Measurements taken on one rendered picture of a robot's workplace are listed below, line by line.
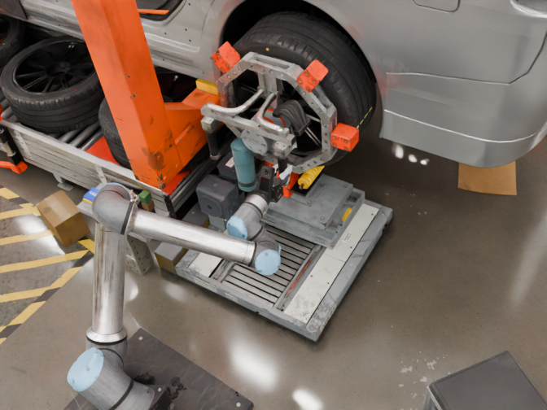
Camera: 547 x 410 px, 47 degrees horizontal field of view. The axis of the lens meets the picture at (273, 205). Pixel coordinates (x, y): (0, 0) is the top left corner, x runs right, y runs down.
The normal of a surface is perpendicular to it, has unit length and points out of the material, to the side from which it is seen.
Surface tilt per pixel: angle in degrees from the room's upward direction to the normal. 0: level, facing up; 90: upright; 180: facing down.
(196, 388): 0
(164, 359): 0
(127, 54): 90
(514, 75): 90
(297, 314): 0
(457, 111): 90
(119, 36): 90
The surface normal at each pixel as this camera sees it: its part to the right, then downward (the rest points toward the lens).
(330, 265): -0.09, -0.66
